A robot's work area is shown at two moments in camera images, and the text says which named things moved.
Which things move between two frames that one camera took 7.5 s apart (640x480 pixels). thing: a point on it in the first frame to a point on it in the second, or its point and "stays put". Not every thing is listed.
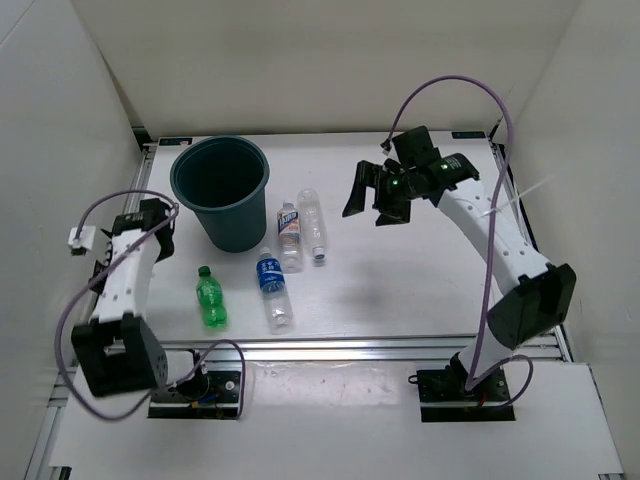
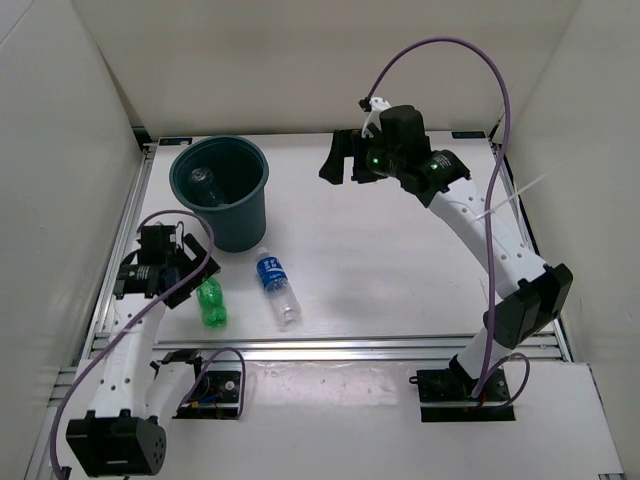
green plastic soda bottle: x=210 y=297 stays put
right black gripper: x=374 y=176 to x=349 y=143
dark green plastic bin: x=224 y=180 stays put
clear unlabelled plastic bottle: x=312 y=220 to x=202 y=178
